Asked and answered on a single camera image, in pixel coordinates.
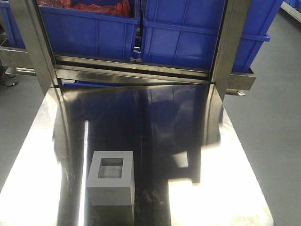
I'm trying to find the blue bin with red contents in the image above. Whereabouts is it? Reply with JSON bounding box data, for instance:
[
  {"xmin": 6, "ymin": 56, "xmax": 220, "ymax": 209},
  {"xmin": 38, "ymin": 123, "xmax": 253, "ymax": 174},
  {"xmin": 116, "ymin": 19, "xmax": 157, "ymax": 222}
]
[{"xmin": 40, "ymin": 0, "xmax": 141, "ymax": 61}]

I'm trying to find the blue plastic bin right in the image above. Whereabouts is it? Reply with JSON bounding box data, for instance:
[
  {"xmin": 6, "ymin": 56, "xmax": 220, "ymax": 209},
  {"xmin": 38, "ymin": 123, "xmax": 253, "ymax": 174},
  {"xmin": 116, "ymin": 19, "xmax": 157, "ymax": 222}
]
[{"xmin": 141, "ymin": 0, "xmax": 282, "ymax": 73}]

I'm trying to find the red mesh bag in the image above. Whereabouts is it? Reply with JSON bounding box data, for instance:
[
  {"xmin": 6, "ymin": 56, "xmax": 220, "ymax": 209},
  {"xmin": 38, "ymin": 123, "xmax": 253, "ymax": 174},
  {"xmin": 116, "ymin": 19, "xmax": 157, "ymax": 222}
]
[{"xmin": 37, "ymin": 0, "xmax": 132, "ymax": 17}]

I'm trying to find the stainless steel rack frame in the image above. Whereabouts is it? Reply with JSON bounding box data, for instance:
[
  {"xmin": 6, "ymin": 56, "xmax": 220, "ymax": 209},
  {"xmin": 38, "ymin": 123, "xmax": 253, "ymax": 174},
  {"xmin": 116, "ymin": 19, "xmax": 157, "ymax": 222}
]
[{"xmin": 0, "ymin": 0, "xmax": 255, "ymax": 98}]

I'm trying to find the gray hollow square base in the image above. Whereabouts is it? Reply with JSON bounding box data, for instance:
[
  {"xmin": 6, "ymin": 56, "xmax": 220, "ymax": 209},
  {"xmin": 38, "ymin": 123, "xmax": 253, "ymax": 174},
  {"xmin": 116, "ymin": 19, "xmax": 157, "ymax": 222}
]
[{"xmin": 86, "ymin": 151, "xmax": 135, "ymax": 206}]

